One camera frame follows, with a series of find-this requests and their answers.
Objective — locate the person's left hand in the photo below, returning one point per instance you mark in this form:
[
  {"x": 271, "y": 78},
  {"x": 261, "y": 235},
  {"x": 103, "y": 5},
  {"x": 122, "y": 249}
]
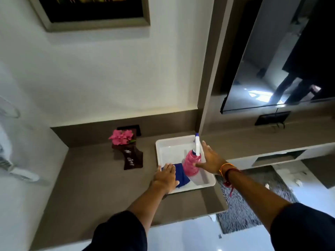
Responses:
[{"x": 165, "y": 179}]

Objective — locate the person's right hand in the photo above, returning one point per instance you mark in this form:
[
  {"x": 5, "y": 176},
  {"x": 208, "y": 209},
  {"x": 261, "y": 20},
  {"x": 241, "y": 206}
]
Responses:
[{"x": 212, "y": 160}]

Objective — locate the blue cleaning cloth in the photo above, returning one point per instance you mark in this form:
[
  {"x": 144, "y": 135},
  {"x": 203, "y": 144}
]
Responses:
[{"x": 183, "y": 177}]

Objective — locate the dark brown vase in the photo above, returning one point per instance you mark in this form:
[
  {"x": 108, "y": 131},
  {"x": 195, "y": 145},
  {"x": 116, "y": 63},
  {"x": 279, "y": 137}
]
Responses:
[{"x": 132, "y": 159}]

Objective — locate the person's right forearm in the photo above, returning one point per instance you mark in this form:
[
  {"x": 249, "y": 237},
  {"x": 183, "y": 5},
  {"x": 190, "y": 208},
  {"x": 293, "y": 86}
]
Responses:
[{"x": 254, "y": 193}]

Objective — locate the person's left forearm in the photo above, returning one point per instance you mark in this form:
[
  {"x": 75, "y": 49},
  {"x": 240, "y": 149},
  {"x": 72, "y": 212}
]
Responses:
[{"x": 149, "y": 203}]

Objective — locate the pink spray bottle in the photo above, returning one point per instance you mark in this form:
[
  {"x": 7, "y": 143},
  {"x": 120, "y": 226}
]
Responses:
[{"x": 189, "y": 164}]

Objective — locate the white rectangular tray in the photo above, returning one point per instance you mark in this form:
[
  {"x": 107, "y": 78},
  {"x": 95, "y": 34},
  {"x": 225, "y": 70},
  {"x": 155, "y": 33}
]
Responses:
[{"x": 172, "y": 151}]

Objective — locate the pink flowers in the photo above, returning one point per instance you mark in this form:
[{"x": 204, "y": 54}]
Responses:
[{"x": 121, "y": 137}]

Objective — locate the grey speckled rug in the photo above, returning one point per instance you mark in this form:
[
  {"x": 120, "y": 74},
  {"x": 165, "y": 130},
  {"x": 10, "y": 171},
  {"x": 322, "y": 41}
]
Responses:
[{"x": 240, "y": 214}]

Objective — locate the dark left sleeve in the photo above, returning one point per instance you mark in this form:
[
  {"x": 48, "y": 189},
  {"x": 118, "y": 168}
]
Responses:
[{"x": 117, "y": 232}]

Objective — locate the dark sleeve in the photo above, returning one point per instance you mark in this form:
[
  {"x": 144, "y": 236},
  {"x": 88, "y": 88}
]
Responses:
[
  {"x": 117, "y": 232},
  {"x": 306, "y": 227}
]

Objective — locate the white cabinet with open niche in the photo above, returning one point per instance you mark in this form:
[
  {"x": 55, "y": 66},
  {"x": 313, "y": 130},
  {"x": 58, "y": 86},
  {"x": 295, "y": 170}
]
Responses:
[{"x": 316, "y": 151}]

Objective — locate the dark right sleeve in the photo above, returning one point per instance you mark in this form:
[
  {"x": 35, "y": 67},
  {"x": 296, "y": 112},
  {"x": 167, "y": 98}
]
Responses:
[{"x": 306, "y": 227}]

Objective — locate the black flat television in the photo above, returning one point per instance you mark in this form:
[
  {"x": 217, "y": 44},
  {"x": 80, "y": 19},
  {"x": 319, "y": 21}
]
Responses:
[{"x": 274, "y": 62}]

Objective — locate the black wall socket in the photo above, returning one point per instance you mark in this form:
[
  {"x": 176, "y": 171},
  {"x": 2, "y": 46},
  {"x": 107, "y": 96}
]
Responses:
[{"x": 137, "y": 128}]

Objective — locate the white wall hair dryer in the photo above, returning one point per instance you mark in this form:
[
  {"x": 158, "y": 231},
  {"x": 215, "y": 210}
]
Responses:
[{"x": 23, "y": 176}]

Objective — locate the framed wall picture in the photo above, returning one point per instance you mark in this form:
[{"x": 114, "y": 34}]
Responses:
[{"x": 91, "y": 10}]

